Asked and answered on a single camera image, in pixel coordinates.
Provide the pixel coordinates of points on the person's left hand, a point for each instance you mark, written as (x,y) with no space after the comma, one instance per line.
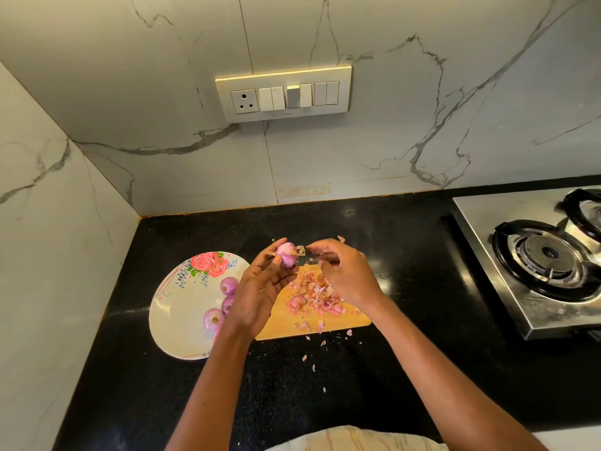
(252,294)

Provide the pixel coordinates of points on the person's right hand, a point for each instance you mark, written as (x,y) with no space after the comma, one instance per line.
(349,275)

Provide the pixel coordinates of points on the small pink onion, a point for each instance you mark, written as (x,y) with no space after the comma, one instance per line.
(213,320)
(228,285)
(286,253)
(228,303)

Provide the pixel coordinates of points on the pile of onion peels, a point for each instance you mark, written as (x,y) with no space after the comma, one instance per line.
(315,296)

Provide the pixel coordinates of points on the wooden cutting board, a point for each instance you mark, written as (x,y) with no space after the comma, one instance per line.
(277,329)

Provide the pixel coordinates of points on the person's left forearm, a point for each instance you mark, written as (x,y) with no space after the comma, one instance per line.
(208,399)

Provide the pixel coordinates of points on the person's right forearm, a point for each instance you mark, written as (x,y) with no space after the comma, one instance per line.
(451,382)

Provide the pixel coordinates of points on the black stone countertop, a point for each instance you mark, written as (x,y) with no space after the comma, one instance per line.
(423,230)

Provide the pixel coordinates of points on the white floral plate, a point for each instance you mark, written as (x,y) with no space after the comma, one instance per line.
(176,307)

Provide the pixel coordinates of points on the stainless steel gas stove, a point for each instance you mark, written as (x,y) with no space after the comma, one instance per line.
(474,217)

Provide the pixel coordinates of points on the beige striped garment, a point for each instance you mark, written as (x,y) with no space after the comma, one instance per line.
(357,439)

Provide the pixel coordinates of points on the black stove burner grate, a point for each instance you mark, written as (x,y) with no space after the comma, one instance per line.
(580,211)
(545,258)

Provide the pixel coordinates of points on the white wall switch panel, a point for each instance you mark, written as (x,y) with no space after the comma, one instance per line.
(284,94)

